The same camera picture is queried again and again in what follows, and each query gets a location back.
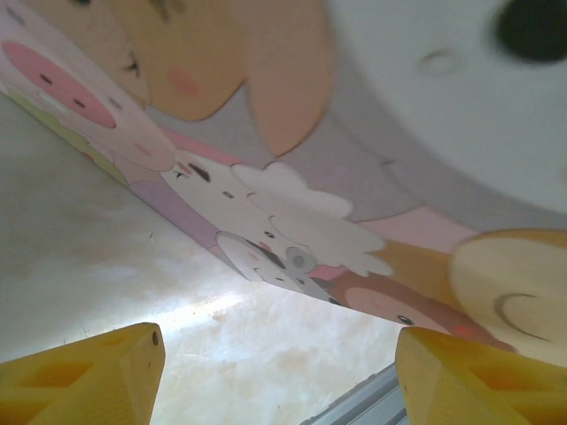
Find cartoon print paper bag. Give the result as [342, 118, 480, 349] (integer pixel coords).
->
[0, 0, 567, 355]

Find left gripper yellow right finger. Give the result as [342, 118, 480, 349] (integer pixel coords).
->
[395, 326, 567, 425]

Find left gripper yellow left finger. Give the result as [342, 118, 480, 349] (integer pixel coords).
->
[0, 321, 167, 425]

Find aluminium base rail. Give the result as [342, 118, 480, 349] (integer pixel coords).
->
[305, 365, 411, 425]

